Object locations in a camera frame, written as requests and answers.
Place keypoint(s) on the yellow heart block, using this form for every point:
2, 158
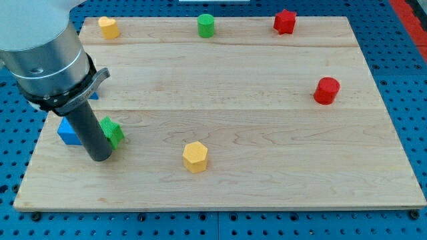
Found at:
109, 28

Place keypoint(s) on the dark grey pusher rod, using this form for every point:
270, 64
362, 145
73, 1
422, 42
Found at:
87, 128

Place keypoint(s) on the small blue block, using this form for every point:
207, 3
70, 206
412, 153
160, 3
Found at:
94, 96

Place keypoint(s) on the wooden board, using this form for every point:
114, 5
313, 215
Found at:
247, 95

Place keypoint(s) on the red cylinder block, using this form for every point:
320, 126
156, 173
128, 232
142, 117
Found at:
326, 90

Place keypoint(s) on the blue cube block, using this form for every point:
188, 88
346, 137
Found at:
67, 134

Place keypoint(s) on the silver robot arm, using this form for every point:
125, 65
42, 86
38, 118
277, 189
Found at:
41, 48

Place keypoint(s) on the yellow hexagon block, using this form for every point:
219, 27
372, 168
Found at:
195, 157

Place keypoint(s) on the green star block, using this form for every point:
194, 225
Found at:
112, 131

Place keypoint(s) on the red star block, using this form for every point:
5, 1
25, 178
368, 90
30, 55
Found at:
285, 21

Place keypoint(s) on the green cylinder block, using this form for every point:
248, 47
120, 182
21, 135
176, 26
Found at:
206, 25

